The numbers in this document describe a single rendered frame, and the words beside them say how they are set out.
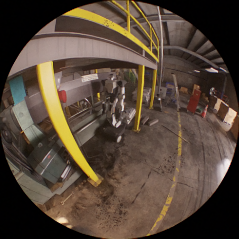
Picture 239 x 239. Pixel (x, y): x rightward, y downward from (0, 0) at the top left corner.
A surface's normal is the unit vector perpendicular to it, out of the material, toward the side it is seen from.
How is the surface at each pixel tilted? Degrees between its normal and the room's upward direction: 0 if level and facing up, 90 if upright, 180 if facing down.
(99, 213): 0
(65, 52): 90
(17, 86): 90
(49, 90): 90
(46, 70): 90
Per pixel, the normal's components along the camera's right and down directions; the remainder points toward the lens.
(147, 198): -0.01, -0.83
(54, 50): 0.84, 0.29
